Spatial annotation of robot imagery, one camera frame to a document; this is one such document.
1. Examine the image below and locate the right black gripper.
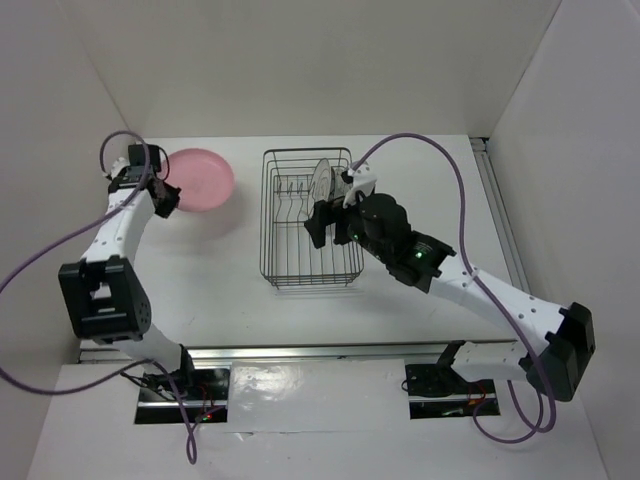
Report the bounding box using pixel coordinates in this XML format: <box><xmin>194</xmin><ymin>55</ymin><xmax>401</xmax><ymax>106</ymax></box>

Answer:
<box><xmin>303</xmin><ymin>187</ymin><xmax>390</xmax><ymax>263</ymax></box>

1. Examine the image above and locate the pink plastic plate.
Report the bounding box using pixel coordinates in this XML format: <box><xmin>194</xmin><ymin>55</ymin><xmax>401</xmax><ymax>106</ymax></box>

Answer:
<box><xmin>161</xmin><ymin>148</ymin><xmax>235</xmax><ymax>213</ymax></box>

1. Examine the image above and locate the white plate with dark rim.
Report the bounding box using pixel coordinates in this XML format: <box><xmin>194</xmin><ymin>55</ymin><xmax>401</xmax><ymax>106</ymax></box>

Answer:
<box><xmin>308</xmin><ymin>158</ymin><xmax>333</xmax><ymax>216</ymax></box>

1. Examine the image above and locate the clear glass plate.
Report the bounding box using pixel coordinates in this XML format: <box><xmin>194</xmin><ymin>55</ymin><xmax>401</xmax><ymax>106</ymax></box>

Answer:
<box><xmin>336</xmin><ymin>167</ymin><xmax>350</xmax><ymax>196</ymax></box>

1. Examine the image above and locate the blue floral ceramic plate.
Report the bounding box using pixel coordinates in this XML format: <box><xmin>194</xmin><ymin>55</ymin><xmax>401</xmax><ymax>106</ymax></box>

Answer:
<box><xmin>332</xmin><ymin>166</ymin><xmax>346</xmax><ymax>199</ymax></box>

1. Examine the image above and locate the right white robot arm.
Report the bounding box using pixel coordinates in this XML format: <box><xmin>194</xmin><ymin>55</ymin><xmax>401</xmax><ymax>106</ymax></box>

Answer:
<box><xmin>304</xmin><ymin>193</ymin><xmax>596</xmax><ymax>402</ymax></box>

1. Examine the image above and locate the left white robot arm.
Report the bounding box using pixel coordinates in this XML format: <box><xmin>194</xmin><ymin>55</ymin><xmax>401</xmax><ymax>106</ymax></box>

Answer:
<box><xmin>58</xmin><ymin>144</ymin><xmax>198</xmax><ymax>399</ymax></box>

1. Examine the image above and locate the metal wire dish rack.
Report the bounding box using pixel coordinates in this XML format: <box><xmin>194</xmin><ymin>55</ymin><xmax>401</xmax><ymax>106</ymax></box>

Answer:
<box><xmin>260</xmin><ymin>147</ymin><xmax>364</xmax><ymax>290</ymax></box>

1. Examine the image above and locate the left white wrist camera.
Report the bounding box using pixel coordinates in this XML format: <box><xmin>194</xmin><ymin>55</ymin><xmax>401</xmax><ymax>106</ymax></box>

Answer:
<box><xmin>104</xmin><ymin>157</ymin><xmax>129</xmax><ymax>181</ymax></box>

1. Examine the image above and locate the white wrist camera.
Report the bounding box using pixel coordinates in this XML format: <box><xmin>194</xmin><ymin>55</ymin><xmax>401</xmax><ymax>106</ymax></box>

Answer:
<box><xmin>343</xmin><ymin>164</ymin><xmax>377</xmax><ymax>208</ymax></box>
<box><xmin>104</xmin><ymin>157</ymin><xmax>129</xmax><ymax>181</ymax></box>

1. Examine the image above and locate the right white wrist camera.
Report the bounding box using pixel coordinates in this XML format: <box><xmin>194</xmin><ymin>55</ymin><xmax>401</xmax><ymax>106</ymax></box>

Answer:
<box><xmin>343</xmin><ymin>164</ymin><xmax>377</xmax><ymax>208</ymax></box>

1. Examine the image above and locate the aluminium front rail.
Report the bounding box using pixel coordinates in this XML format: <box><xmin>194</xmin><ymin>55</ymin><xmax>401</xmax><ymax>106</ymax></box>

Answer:
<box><xmin>77</xmin><ymin>341</ymin><xmax>519</xmax><ymax>368</ymax></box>

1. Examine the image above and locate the aluminium side rail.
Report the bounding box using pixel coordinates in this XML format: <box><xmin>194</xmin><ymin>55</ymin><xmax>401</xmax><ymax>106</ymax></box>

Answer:
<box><xmin>469</xmin><ymin>137</ymin><xmax>530</xmax><ymax>292</ymax></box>

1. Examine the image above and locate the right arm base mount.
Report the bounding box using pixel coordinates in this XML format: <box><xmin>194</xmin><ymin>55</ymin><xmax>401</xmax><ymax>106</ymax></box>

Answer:
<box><xmin>401</xmin><ymin>364</ymin><xmax>500</xmax><ymax>420</ymax></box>

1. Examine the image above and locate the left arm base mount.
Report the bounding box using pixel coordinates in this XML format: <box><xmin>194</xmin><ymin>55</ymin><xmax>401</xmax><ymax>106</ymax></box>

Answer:
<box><xmin>121</xmin><ymin>367</ymin><xmax>230</xmax><ymax>425</ymax></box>

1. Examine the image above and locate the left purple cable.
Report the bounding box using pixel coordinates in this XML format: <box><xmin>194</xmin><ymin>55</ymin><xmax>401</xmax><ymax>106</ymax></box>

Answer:
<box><xmin>0</xmin><ymin>130</ymin><xmax>230</xmax><ymax>465</ymax></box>

